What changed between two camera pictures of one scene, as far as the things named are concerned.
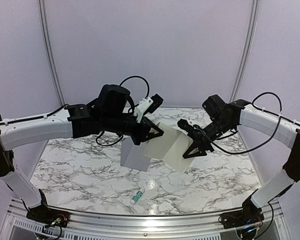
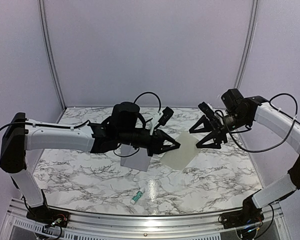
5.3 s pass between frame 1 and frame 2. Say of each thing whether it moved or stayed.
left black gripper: moved
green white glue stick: stayed
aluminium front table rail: stayed
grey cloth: stayed
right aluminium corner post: stayed
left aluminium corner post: stayed
